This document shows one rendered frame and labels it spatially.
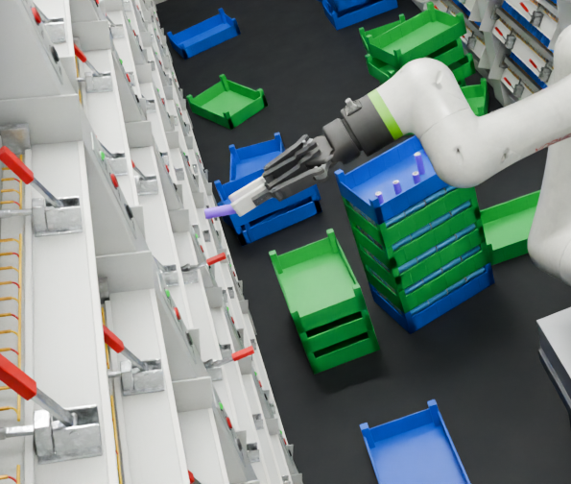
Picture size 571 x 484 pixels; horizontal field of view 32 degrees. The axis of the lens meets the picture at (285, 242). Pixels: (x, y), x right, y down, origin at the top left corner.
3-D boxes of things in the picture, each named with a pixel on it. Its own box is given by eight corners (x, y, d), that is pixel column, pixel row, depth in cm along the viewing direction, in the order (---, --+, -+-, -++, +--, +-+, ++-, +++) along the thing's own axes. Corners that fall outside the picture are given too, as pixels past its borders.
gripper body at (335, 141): (335, 108, 170) (290, 135, 171) (347, 130, 163) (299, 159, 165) (355, 139, 174) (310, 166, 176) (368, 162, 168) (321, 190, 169)
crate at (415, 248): (440, 190, 289) (434, 168, 284) (482, 218, 273) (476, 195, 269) (354, 239, 282) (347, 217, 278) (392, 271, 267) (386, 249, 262)
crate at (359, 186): (429, 145, 280) (423, 121, 275) (471, 172, 264) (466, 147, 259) (341, 195, 273) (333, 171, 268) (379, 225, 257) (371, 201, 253)
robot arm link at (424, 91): (439, 57, 173) (434, 36, 162) (475, 116, 170) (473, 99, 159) (369, 99, 175) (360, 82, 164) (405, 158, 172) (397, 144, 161)
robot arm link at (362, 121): (402, 153, 167) (387, 128, 175) (371, 102, 161) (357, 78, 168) (371, 171, 168) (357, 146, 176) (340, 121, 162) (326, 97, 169)
